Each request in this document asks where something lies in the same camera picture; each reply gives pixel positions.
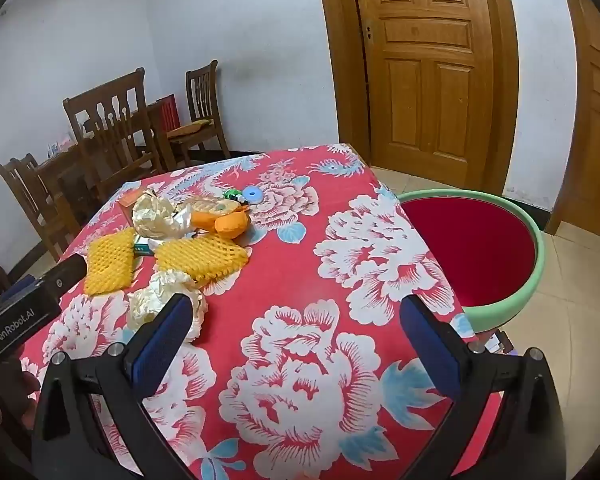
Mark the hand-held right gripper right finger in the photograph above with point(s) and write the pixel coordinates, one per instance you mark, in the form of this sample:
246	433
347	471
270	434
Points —
430	345

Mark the white paper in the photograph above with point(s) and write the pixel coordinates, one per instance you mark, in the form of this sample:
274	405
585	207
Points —
147	300

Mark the yellow seat cushion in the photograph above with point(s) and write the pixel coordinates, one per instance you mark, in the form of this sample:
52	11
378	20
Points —
190	128

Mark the tall wooden chair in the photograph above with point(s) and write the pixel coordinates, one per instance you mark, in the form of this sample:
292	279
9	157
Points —
105	105

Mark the red floral tablecloth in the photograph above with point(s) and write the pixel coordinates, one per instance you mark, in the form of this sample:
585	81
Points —
290	270

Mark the colourful book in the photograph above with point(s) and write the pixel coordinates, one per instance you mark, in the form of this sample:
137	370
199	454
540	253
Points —
495	342

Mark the wooden chair with cushion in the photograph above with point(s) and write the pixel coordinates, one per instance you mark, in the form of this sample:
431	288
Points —
202	90

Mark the small green and white box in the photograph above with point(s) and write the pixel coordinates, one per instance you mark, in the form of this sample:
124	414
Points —
142	248

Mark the blue round disc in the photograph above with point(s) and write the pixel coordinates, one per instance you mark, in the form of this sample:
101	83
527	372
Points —
252	193

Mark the red basin with green rim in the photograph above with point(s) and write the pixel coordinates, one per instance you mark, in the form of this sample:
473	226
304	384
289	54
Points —
480	250

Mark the cream plastic wrapper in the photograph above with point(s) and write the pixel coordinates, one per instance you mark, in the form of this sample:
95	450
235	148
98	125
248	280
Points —
152	215

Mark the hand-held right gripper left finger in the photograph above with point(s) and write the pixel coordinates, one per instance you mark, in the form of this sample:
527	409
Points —
162	332

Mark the wooden panel door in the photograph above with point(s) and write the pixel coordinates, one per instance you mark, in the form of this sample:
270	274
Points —
425	65

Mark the small green toy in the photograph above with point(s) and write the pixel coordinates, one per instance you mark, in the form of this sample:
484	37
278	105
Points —
231	194

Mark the yellow foam fruit net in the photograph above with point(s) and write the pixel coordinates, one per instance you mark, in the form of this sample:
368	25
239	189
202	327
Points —
200	255
110	260

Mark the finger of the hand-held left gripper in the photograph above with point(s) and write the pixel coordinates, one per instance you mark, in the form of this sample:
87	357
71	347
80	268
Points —
67	271

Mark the white and blue packets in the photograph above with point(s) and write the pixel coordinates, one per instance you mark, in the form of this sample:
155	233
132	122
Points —
60	145

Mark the person's left hand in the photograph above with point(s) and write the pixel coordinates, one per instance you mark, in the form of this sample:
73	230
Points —
25	382

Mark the orange bag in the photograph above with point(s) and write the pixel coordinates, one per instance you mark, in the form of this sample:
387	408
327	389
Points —
230	225

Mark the orange carton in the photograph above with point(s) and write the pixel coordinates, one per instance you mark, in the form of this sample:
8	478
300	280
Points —
129	201

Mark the red box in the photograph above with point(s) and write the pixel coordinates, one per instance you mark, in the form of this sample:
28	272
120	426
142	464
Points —
169	112

